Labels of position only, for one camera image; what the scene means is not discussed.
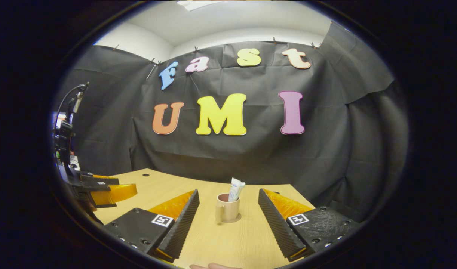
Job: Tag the wooden desktop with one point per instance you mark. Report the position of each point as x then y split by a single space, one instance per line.
228 243

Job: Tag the white toothpaste tube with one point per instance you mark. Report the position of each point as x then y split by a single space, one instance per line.
236 188

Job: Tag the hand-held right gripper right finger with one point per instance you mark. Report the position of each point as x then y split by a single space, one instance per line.
277 228

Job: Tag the black backdrop cloth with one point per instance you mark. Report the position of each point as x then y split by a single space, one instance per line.
333 142

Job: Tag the beige cup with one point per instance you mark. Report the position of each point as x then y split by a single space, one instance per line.
228 211

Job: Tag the round brown coaster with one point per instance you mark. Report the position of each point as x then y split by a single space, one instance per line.
238 218

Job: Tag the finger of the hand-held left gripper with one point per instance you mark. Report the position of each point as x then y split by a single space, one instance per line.
112 194
97 175

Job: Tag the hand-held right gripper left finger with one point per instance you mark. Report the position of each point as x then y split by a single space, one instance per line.
181 228

